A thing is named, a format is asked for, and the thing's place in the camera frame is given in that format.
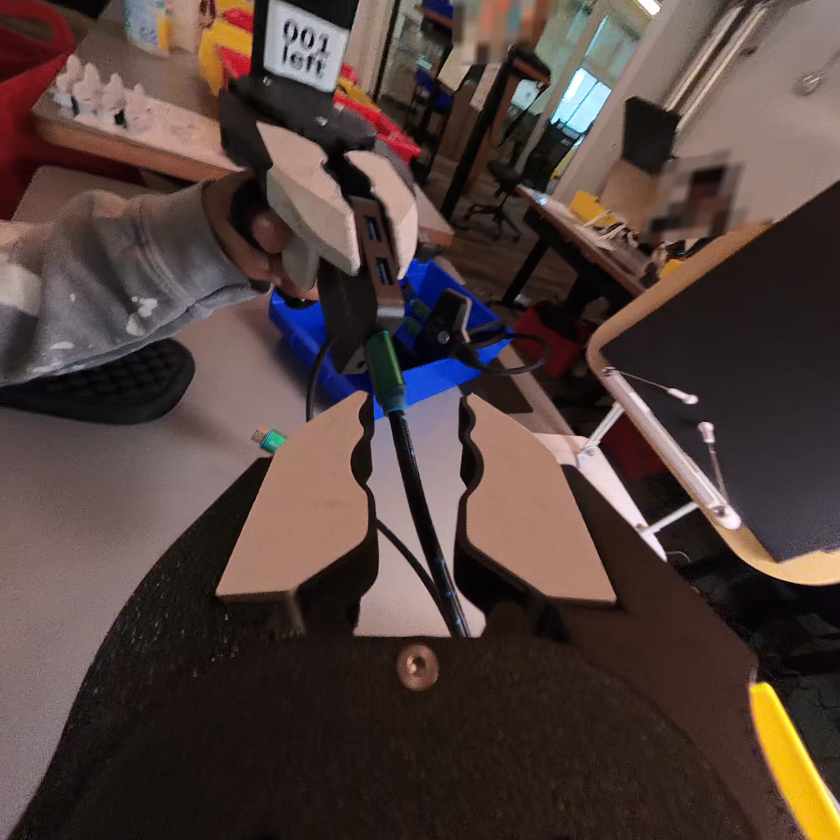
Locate white blue printed package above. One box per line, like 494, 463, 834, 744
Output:
125, 0, 221, 55

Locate person's left hand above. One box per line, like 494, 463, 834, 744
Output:
203, 172, 309, 293

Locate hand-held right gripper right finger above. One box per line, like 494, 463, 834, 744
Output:
453, 394, 618, 611

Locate black multiport usb hub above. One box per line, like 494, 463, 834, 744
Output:
317, 193, 409, 376

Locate thick black braided cable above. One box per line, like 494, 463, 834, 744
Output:
451, 320, 551, 376

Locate red bag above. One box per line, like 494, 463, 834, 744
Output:
511, 302, 592, 378

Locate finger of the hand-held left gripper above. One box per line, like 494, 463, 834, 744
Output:
346, 151, 421, 290
257, 123, 363, 274

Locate large red object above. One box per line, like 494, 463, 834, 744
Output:
0, 0, 142, 221

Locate black office chair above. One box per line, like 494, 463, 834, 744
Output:
466, 161, 526, 240

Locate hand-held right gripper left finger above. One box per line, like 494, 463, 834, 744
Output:
215, 392, 380, 634

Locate red plastic bin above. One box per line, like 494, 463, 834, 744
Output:
220, 7, 422, 165

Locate wooden desk black legs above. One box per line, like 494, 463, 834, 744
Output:
453, 184, 657, 309

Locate yellow plastic bin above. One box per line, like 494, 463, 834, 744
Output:
197, 3, 253, 96
570, 190, 624, 227
748, 682, 840, 840

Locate silver hub adapter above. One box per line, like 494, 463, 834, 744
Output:
415, 287, 475, 363

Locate person's left forearm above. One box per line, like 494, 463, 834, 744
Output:
0, 184, 257, 388

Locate blue plastic bin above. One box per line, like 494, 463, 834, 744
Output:
268, 258, 514, 419

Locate row of white small bottles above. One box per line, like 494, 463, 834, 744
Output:
51, 56, 221, 148

